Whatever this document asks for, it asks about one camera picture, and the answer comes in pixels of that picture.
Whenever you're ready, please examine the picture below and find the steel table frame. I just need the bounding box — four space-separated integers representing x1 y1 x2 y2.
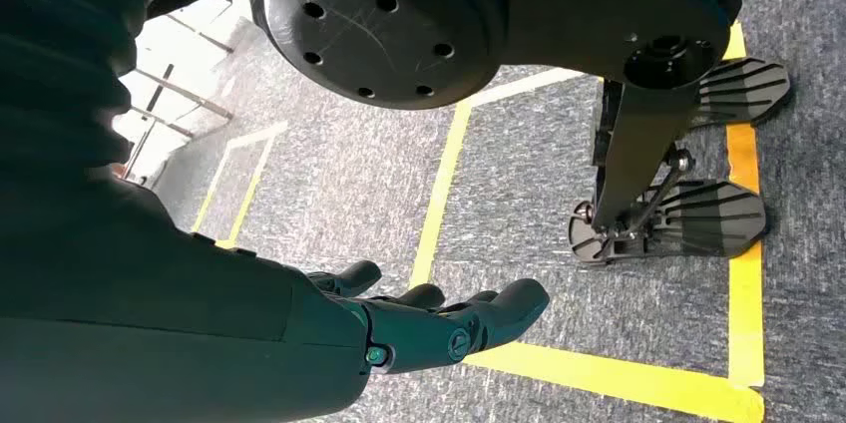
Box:
121 10 236 184

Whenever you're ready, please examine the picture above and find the yellow floor tape square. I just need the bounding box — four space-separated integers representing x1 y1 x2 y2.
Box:
190 120 290 250
408 20 768 423

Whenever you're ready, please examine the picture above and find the black robot foot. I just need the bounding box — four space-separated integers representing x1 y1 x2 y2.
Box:
568 179 769 267
688 56 792 129

